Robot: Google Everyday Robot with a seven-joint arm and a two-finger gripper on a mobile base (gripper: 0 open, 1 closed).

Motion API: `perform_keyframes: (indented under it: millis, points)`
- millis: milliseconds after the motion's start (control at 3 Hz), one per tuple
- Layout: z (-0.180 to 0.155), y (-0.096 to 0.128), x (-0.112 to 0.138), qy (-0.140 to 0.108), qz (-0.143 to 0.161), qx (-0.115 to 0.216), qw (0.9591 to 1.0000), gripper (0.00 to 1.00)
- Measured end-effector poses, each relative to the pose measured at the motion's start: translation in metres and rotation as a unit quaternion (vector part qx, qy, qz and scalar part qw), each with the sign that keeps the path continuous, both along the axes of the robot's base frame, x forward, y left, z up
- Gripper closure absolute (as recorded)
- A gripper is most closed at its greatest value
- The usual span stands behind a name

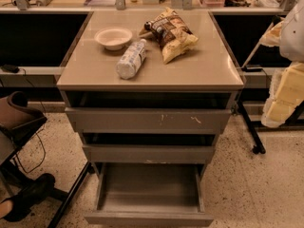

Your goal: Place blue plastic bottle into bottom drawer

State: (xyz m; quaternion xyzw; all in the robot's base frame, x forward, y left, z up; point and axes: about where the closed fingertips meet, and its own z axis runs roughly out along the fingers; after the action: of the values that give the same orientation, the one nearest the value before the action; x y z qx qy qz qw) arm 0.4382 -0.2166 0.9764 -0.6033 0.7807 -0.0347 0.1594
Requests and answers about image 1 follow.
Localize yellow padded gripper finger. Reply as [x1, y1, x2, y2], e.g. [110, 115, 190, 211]
[259, 21, 282, 48]
[261, 62, 304, 128]

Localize blue-labelled plastic water bottle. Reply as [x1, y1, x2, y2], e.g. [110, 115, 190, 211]
[116, 39, 146, 80]

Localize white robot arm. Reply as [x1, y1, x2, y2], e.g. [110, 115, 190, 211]
[259, 0, 304, 128]

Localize grey drawer cabinet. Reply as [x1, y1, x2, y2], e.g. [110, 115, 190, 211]
[56, 9, 246, 166]

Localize grey open bottom drawer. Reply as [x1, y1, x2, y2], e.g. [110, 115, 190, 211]
[85, 163, 213, 227]

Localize grey top drawer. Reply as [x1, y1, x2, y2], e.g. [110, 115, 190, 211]
[66, 107, 230, 134]

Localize grey middle drawer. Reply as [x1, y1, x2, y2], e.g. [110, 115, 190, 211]
[83, 144, 215, 164]

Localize white stick with black tip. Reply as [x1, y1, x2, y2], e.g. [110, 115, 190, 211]
[241, 16, 282, 69]

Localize black adapter right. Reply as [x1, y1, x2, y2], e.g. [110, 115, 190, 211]
[242, 65, 262, 72]

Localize yellow brown chip bag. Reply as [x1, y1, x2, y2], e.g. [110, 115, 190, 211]
[139, 8, 199, 64]

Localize white paper bowl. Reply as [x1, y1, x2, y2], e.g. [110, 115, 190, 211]
[94, 27, 133, 51]

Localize black power adapter left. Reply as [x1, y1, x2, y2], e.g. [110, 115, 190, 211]
[1, 65, 19, 73]

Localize dark office chair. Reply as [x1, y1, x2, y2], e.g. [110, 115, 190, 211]
[0, 91, 67, 200]

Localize black shoe left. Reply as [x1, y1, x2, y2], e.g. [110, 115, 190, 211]
[0, 173, 55, 222]

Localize black table leg frame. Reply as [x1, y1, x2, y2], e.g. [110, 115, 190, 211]
[237, 101, 304, 154]

